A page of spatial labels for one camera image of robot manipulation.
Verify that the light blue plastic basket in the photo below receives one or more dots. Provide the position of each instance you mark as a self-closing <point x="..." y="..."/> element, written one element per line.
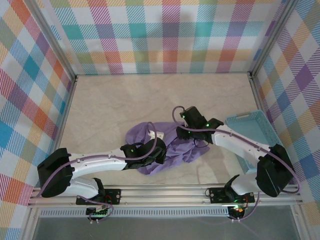
<point x="255" y="130"/>

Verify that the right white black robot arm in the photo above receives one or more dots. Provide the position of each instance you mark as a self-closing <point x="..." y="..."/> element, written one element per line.
<point x="232" y="142"/>

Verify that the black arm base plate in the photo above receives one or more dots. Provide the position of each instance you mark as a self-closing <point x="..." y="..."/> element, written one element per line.
<point x="217" y="195"/>
<point x="113" y="196"/>

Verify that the aluminium wall base strip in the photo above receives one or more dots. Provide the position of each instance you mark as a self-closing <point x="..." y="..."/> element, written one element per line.
<point x="162" y="74"/>

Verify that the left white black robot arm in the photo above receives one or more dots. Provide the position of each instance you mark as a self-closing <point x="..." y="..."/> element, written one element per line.
<point x="100" y="163"/>

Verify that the small circuit board orange connector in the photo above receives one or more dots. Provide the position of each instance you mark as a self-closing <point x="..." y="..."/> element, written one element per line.
<point x="237" y="209"/>

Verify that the aluminium frame leg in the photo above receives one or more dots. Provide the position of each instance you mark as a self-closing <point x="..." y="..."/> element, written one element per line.
<point x="30" y="225"/>
<point x="301" y="225"/>

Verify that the aluminium table side rail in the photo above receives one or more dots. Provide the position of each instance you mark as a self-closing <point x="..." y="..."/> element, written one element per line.
<point x="259" y="100"/>
<point x="62" y="125"/>

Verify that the slanted aluminium frame post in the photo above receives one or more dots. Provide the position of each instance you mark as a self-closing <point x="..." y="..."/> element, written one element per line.
<point x="55" y="40"/>
<point x="272" y="37"/>

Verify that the green circuit board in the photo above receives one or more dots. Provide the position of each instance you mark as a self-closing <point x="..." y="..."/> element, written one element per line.
<point x="98" y="213"/>

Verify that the purple t-shirt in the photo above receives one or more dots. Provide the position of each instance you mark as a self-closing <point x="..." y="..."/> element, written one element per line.
<point x="140" y="132"/>

